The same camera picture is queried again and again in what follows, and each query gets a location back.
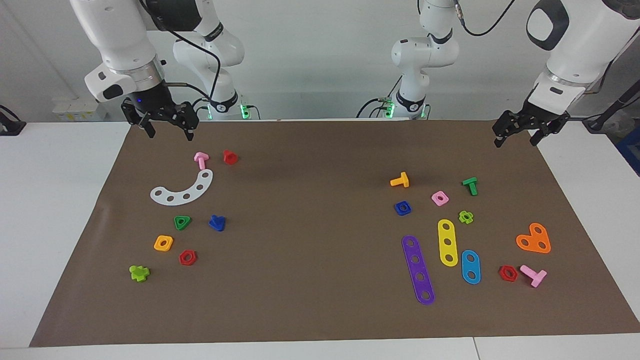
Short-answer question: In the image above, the yellow three-hole strip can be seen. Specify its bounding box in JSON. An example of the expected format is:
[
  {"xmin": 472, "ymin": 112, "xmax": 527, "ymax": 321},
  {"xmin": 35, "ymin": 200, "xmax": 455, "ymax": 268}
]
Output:
[{"xmin": 437, "ymin": 219, "xmax": 459, "ymax": 267}]

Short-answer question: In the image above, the blue crate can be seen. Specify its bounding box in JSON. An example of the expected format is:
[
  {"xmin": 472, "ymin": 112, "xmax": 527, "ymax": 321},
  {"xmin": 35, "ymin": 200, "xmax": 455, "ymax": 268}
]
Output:
[{"xmin": 616, "ymin": 134, "xmax": 640, "ymax": 177}]

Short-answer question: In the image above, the orange heart-shaped plate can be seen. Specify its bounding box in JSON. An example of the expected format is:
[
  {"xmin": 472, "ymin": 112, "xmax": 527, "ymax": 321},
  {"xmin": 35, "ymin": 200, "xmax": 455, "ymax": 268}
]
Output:
[{"xmin": 515, "ymin": 222, "xmax": 552, "ymax": 254}]

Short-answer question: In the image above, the blue two-hole strip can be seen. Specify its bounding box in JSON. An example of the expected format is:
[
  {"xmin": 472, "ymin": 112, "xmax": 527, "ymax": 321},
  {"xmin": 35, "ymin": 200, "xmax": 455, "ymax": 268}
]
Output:
[{"xmin": 460, "ymin": 249, "xmax": 482, "ymax": 285}]

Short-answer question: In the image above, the purple four-hole strip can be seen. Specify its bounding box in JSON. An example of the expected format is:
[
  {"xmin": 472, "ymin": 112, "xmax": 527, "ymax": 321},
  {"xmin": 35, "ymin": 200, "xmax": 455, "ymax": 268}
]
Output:
[{"xmin": 401, "ymin": 235, "xmax": 436, "ymax": 306}]

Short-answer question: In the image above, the black table clamp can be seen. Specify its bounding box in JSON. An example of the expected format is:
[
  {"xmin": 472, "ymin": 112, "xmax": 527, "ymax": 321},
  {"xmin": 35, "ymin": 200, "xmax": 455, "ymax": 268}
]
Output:
[{"xmin": 0, "ymin": 105, "xmax": 27, "ymax": 137}]

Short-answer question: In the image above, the white background box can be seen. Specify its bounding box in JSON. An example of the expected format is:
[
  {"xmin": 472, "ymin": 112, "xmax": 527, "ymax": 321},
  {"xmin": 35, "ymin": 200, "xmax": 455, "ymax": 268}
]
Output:
[{"xmin": 52, "ymin": 96, "xmax": 108, "ymax": 122}]

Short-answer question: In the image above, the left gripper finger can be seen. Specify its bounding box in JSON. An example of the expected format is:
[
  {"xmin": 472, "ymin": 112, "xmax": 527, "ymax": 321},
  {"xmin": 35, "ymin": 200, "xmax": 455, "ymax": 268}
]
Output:
[
  {"xmin": 530, "ymin": 114, "xmax": 571, "ymax": 147},
  {"xmin": 492, "ymin": 112, "xmax": 525, "ymax": 148}
]

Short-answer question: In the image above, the black base cable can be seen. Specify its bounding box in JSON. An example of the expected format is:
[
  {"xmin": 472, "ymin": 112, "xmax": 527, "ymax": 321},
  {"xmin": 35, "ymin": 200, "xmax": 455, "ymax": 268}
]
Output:
[{"xmin": 356, "ymin": 97, "xmax": 401, "ymax": 119}]

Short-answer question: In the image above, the brown table mat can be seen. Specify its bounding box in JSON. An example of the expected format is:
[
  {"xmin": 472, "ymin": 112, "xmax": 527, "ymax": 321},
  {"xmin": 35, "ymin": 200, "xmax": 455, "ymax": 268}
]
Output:
[{"xmin": 29, "ymin": 119, "xmax": 640, "ymax": 348}]

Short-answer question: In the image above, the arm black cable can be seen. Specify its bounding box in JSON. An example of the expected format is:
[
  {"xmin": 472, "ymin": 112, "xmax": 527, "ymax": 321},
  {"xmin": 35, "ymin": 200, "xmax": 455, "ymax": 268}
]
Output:
[
  {"xmin": 164, "ymin": 29, "xmax": 222, "ymax": 101},
  {"xmin": 452, "ymin": 0, "xmax": 631, "ymax": 93}
]

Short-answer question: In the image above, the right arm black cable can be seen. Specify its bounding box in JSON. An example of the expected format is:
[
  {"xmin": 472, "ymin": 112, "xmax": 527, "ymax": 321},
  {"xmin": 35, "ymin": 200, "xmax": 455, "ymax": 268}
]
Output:
[{"xmin": 164, "ymin": 29, "xmax": 222, "ymax": 101}]

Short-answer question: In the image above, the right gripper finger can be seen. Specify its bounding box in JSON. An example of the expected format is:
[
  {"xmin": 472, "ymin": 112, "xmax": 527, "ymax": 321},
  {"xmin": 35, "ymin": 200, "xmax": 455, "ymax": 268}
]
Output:
[
  {"xmin": 175, "ymin": 101, "xmax": 200, "ymax": 142},
  {"xmin": 121, "ymin": 98, "xmax": 156, "ymax": 138}
]

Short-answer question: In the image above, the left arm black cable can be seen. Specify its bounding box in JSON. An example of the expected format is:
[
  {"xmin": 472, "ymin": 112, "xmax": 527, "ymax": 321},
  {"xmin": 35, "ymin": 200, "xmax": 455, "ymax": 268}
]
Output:
[{"xmin": 452, "ymin": 0, "xmax": 631, "ymax": 93}]

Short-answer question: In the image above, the black stand pole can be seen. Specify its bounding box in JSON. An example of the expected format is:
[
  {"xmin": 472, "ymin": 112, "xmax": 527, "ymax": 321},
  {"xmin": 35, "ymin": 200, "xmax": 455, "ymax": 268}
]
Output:
[{"xmin": 582, "ymin": 80, "xmax": 640, "ymax": 133}]

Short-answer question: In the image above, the white curved perforated strip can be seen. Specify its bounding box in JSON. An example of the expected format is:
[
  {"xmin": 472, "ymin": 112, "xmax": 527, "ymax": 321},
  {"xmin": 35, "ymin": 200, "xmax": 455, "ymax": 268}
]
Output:
[{"xmin": 150, "ymin": 169, "xmax": 214, "ymax": 206}]

